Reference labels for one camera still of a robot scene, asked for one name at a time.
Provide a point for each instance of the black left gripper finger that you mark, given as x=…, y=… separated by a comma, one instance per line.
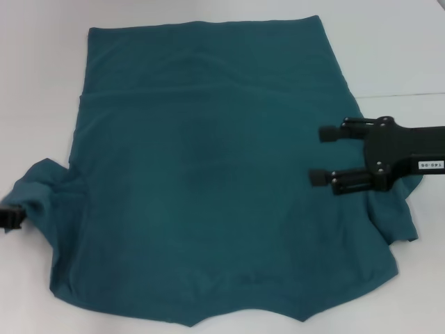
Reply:
x=10, y=217

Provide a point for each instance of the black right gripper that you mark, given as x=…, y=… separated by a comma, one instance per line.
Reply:
x=400, y=149

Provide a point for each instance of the teal blue shirt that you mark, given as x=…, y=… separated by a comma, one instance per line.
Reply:
x=222, y=174

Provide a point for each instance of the white number label sticker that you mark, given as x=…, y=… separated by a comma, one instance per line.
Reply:
x=429, y=164

